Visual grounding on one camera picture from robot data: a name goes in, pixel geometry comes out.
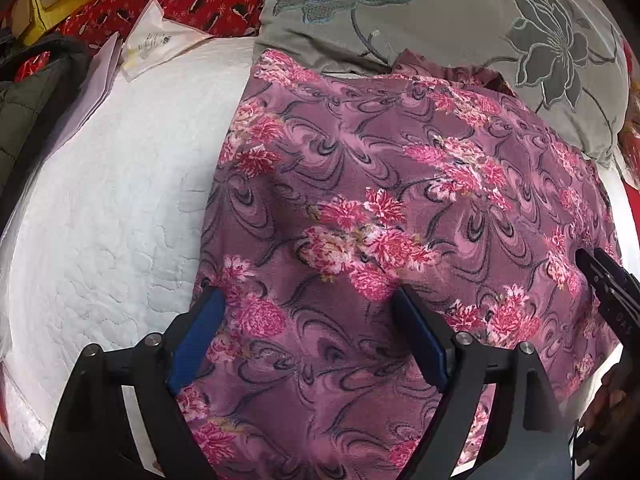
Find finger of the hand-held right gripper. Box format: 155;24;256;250
575;247;640;352

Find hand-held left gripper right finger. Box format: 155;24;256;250
391;286;575;480

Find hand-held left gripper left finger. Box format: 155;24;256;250
44;286;227;480

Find purple floral shirt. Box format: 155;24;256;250
175;49;623;480

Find person's right hand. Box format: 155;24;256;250
581;360;640;442

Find doll in plastic wrap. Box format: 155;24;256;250
617;117;640;187

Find white quilted bedspread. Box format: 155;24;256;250
0;35;640;480

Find lavender paper sheet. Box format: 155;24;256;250
55;32;124;149

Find dark green padded jacket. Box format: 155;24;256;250
0;35;96;233

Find clear plastic packet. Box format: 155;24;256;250
120;0;214;81

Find grey floral pillow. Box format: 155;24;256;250
255;0;632;168

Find red patterned quilt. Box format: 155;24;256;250
15;0;266;83

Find yellow cardboard box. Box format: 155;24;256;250
10;0;101;47

